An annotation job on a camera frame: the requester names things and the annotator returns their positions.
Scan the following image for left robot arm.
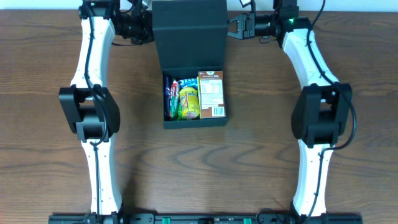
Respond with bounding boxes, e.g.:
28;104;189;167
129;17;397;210
49;0;154;223

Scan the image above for black gift box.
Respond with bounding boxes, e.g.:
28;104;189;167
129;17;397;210
151;0;229;130

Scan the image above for yellow plastic jar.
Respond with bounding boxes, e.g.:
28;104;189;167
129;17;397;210
179;87;200;119

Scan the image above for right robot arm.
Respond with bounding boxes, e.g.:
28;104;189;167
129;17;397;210
228;0;357;223

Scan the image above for green red KitKat bar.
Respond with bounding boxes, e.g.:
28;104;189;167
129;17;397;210
169;79;180;119

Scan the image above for green snack mix bag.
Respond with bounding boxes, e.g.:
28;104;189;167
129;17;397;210
177;103;184;121

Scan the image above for brown and white carton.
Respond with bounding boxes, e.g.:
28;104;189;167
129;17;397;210
198;71;226;119

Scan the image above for purple Dairy Milk bar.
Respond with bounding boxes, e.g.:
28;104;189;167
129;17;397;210
164;76;171;120

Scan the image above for blue Oreo cookie pack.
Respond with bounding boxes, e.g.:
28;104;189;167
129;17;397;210
178;78;198;90

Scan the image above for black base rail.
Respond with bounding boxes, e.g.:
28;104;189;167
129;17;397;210
48;212;364;224

